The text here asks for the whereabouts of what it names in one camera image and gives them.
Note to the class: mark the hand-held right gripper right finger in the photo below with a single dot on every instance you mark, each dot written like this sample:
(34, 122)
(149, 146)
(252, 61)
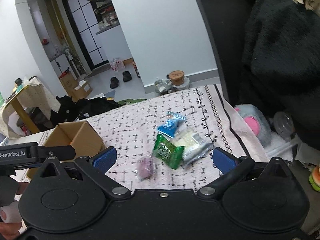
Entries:
(223, 160)

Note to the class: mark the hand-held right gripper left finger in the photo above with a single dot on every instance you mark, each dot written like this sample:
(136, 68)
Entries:
(106, 158)

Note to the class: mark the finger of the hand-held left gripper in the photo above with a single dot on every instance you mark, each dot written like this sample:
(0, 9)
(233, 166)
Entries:
(60, 151)

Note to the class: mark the brown cardboard box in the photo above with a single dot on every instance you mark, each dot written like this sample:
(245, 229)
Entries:
(82, 135)

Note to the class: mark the white grey snack packet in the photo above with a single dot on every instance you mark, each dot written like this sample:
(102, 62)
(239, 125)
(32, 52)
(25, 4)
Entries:
(192, 142)

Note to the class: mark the small clear purple packet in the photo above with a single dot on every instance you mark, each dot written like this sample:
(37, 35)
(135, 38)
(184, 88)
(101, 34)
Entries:
(145, 167)

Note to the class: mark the green snack packet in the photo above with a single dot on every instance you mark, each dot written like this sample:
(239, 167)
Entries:
(166, 151)

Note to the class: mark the blue snack packet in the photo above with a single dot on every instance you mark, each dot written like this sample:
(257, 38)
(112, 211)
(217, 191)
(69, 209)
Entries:
(170, 126)

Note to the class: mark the person's left hand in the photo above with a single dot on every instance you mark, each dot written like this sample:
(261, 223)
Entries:
(10, 212)

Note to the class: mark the grey pink plush toy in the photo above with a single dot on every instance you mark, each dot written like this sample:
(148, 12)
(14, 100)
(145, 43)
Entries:
(262, 135)

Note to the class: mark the black clothes pile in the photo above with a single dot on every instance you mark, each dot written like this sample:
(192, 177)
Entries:
(92, 106)

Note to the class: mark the clear plastic wrap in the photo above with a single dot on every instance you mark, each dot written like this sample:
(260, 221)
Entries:
(280, 147)

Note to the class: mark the table with beige cloth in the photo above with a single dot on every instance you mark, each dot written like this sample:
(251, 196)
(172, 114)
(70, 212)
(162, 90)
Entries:
(32, 92)

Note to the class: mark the stacked cardboard boxes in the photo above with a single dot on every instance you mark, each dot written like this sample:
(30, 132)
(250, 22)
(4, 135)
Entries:
(72, 85)

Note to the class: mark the clear plastic cup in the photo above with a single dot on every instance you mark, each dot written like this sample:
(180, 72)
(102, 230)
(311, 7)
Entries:
(283, 125)

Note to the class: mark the black slipper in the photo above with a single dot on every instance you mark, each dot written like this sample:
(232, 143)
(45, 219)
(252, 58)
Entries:
(114, 83)
(127, 76)

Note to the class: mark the clear glass jar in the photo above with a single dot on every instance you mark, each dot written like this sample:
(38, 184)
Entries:
(162, 87)

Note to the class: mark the white standing fan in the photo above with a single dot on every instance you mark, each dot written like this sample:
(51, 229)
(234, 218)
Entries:
(70, 60)

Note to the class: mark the burger toy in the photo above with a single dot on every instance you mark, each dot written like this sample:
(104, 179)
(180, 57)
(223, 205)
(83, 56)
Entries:
(315, 178)

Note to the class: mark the clear pink plastic bag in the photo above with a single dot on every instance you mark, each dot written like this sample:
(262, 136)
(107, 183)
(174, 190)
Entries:
(117, 64)

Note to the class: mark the wooden jar lid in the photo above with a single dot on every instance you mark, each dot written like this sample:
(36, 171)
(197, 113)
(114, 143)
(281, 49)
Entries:
(177, 77)

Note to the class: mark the black fleece blanket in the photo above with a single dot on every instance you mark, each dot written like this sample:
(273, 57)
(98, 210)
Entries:
(282, 67)

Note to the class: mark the black framed glass door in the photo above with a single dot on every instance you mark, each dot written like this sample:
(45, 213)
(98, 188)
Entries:
(71, 30)

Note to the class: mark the black sofa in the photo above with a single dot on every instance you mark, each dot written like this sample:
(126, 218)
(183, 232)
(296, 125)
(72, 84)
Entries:
(220, 30)

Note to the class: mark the kitchen shelf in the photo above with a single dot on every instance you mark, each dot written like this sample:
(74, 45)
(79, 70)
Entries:
(105, 10)

